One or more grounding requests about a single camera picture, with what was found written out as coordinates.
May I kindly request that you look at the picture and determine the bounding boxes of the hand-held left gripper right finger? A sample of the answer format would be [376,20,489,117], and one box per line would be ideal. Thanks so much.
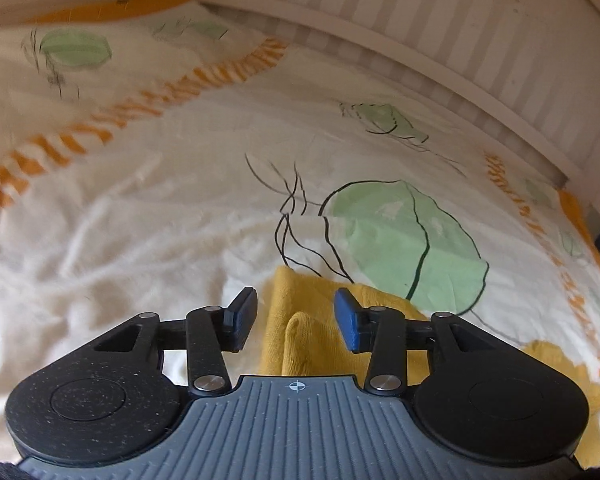
[334,288,511,393]

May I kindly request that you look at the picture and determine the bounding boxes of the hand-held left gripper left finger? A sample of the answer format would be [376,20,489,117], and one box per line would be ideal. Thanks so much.
[87,287,258,395]

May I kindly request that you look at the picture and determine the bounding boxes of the yellow knitted sweater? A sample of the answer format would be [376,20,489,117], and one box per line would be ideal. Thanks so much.
[257,265,600,478]

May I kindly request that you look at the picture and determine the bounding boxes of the white leaf print duvet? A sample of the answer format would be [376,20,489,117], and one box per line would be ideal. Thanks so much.
[0,0,600,466]

